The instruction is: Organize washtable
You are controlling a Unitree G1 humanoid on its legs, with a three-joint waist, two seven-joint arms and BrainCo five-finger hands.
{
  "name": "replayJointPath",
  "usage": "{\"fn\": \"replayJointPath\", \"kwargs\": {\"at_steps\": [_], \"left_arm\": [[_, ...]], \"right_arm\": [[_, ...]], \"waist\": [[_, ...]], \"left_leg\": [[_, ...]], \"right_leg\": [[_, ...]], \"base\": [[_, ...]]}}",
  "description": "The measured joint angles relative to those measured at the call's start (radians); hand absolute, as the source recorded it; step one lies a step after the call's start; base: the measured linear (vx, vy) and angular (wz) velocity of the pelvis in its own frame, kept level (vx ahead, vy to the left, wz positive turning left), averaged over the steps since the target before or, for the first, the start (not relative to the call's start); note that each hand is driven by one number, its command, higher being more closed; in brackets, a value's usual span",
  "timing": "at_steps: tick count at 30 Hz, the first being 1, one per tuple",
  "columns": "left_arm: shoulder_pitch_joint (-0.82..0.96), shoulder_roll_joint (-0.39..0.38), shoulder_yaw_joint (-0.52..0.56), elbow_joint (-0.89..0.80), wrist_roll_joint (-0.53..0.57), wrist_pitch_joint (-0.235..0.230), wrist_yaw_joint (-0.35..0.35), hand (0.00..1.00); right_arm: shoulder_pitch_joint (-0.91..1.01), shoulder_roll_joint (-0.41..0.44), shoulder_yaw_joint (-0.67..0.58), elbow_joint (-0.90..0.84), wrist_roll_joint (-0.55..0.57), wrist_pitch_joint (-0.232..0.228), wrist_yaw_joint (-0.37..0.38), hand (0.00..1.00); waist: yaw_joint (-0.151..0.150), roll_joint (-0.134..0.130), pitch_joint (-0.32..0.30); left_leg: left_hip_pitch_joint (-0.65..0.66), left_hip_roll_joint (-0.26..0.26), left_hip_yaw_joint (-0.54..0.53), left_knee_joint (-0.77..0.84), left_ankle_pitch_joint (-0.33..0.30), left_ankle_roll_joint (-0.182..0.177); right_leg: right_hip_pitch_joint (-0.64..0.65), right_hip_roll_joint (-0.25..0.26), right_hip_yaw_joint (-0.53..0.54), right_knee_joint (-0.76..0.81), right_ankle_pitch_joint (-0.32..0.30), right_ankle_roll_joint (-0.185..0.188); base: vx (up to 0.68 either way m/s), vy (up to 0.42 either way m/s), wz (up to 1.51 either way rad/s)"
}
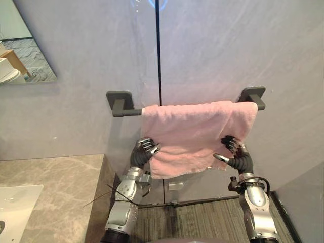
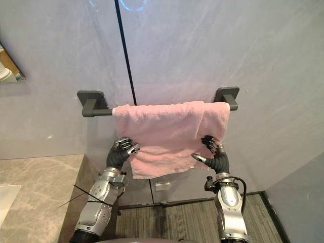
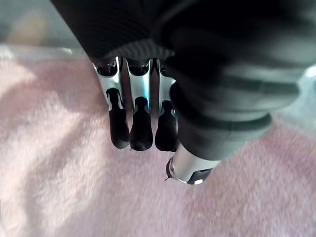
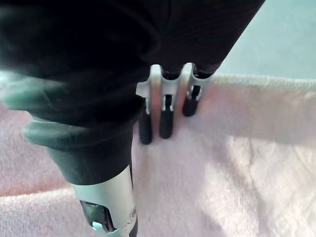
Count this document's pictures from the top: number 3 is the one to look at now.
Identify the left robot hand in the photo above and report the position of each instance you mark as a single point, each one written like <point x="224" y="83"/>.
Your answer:
<point x="197" y="74"/>

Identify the pink fluffy towel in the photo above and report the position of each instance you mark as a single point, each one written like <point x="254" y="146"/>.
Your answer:
<point x="74" y="172"/>

